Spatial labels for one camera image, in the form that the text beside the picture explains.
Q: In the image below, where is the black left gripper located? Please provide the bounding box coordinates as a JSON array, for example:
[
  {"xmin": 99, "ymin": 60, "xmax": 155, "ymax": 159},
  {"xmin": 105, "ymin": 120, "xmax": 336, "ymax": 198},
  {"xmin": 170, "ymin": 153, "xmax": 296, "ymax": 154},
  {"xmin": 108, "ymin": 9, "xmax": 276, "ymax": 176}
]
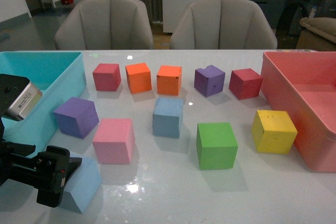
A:
[{"xmin": 0, "ymin": 141, "xmax": 83, "ymax": 208}]

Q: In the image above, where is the light blue foam block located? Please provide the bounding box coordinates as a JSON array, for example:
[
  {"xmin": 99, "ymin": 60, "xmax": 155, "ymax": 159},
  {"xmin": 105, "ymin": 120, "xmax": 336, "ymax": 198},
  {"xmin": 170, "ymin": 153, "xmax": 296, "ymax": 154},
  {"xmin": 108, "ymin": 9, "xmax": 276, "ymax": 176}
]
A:
[
  {"xmin": 59, "ymin": 152, "xmax": 102, "ymax": 214},
  {"xmin": 152, "ymin": 98, "xmax": 184, "ymax": 138}
]

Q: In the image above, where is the pink foam block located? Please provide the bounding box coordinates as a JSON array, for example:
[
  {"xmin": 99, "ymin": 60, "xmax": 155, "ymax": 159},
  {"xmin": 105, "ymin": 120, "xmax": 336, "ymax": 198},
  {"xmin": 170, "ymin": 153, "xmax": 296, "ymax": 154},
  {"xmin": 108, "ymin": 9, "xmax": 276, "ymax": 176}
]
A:
[{"xmin": 92, "ymin": 119, "xmax": 135, "ymax": 164}]

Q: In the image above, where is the teal plastic bin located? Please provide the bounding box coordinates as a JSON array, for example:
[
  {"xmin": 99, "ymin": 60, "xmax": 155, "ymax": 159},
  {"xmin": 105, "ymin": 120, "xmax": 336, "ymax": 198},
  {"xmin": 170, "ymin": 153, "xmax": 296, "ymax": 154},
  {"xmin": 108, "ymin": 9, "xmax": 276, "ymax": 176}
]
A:
[{"xmin": 1, "ymin": 51, "xmax": 86, "ymax": 152}]

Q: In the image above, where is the crimson foam block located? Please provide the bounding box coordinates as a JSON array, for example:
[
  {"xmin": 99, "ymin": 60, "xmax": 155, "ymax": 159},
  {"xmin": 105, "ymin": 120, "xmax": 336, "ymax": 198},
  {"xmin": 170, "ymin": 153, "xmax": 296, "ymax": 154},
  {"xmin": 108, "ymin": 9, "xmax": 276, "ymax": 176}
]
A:
[{"xmin": 92, "ymin": 63, "xmax": 121, "ymax": 91}]

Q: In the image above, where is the orange foam block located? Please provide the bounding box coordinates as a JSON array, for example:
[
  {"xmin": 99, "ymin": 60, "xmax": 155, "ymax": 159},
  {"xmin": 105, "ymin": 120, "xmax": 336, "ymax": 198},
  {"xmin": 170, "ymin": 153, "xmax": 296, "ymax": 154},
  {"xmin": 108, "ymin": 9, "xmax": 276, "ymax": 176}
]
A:
[
  {"xmin": 156, "ymin": 65, "xmax": 182, "ymax": 95},
  {"xmin": 125, "ymin": 62, "xmax": 152, "ymax": 94}
]

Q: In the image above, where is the green foam block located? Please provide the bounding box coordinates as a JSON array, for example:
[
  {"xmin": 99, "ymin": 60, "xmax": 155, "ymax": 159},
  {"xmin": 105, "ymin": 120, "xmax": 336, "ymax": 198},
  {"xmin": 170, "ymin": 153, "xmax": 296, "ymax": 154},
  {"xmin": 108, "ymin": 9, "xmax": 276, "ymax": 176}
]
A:
[{"xmin": 196, "ymin": 123, "xmax": 238, "ymax": 170}]

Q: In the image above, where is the left grey armchair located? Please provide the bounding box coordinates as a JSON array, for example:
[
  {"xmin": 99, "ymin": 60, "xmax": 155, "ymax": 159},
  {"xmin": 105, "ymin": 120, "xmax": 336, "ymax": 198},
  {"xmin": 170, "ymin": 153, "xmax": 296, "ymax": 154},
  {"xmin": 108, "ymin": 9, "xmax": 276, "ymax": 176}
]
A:
[{"xmin": 54, "ymin": 0, "xmax": 153, "ymax": 50}]

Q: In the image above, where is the grey armchair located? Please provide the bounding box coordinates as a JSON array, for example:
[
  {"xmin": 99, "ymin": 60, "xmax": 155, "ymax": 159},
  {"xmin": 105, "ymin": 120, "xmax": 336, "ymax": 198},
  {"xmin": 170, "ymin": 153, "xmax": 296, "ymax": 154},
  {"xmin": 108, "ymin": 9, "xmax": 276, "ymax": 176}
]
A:
[
  {"xmin": 170, "ymin": 0, "xmax": 278, "ymax": 50},
  {"xmin": 54, "ymin": 0, "xmax": 153, "ymax": 50}
]

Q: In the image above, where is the notched purple foam block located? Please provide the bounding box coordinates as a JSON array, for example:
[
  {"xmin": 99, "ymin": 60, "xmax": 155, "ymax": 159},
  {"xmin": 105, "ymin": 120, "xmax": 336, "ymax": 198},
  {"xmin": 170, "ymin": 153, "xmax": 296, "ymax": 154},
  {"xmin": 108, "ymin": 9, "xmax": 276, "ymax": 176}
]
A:
[{"xmin": 194, "ymin": 65, "xmax": 225, "ymax": 97}]

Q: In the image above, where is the dark red foam block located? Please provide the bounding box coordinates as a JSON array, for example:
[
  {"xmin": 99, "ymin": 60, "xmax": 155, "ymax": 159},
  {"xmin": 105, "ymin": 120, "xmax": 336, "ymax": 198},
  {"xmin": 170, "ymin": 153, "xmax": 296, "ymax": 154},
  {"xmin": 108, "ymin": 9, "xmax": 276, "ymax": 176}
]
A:
[{"xmin": 229, "ymin": 68, "xmax": 263, "ymax": 100}]

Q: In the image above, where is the yellow foam block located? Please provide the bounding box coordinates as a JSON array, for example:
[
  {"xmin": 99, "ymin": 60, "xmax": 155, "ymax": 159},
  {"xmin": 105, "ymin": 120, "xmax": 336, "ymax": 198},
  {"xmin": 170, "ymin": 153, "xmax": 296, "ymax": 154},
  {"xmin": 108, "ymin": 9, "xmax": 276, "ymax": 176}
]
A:
[{"xmin": 251, "ymin": 110, "xmax": 298, "ymax": 154}]

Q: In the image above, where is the right grey armchair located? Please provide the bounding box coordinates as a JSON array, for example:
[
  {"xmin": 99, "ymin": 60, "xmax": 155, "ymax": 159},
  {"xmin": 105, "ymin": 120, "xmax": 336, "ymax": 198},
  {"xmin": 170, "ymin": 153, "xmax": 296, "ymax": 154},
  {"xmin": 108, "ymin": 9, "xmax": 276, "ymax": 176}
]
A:
[{"xmin": 170, "ymin": 0, "xmax": 278, "ymax": 50}]

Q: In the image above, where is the pink plastic bin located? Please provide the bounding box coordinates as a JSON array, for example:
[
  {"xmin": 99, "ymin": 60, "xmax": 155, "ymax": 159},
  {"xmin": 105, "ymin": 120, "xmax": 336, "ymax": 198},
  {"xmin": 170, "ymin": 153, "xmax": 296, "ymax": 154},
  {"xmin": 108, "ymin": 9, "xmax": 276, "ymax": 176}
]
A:
[{"xmin": 261, "ymin": 51, "xmax": 335, "ymax": 173}]

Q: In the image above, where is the brown sofa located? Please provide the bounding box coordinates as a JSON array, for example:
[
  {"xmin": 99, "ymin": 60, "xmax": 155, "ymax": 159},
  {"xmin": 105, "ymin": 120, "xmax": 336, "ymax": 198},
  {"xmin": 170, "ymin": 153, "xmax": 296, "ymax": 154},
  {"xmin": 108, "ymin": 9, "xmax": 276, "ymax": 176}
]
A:
[{"xmin": 296, "ymin": 17, "xmax": 335, "ymax": 51}]

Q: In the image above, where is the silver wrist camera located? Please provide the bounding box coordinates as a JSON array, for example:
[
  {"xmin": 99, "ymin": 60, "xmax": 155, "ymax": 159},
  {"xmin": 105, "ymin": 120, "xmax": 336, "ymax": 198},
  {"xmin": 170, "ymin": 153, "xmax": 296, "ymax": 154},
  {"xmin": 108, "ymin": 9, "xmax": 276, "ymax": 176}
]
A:
[{"xmin": 4, "ymin": 81, "xmax": 43, "ymax": 121}]

